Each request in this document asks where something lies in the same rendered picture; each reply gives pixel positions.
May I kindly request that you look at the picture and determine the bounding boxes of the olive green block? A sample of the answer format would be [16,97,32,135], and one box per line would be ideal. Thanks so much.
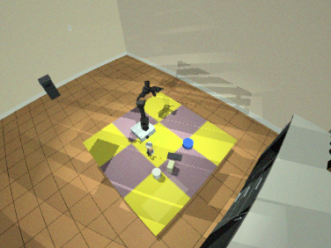
[167,160,175,173]

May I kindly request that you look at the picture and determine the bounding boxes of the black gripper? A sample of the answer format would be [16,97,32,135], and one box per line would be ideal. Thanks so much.
[150,86,163,92]

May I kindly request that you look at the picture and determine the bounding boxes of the white cylinder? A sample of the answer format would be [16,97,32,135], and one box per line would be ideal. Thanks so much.
[151,168,161,179]

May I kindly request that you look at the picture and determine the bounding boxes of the blue disc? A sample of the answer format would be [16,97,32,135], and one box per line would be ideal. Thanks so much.
[182,138,194,150]

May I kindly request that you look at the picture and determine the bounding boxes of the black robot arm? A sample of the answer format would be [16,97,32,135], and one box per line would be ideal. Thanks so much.
[136,81,157,131]

